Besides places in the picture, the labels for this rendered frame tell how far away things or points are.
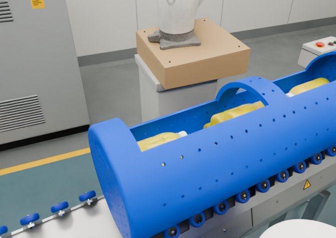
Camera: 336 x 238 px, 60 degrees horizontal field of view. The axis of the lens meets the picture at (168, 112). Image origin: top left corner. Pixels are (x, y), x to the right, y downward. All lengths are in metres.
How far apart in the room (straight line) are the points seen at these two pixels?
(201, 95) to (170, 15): 0.39
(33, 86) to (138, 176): 1.82
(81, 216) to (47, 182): 1.44
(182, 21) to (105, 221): 0.81
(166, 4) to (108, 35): 2.40
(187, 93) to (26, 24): 1.22
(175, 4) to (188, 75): 0.28
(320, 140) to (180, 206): 0.43
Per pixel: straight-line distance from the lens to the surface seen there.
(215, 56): 1.22
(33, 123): 2.48
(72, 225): 0.86
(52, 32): 2.16
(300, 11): 4.94
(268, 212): 0.98
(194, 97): 1.36
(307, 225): 0.76
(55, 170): 2.36
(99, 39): 3.58
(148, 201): 0.59
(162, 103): 1.30
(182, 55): 1.22
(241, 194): 0.85
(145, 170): 0.57
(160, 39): 1.31
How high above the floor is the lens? 1.62
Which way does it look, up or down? 36 degrees down
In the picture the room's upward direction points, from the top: straight up
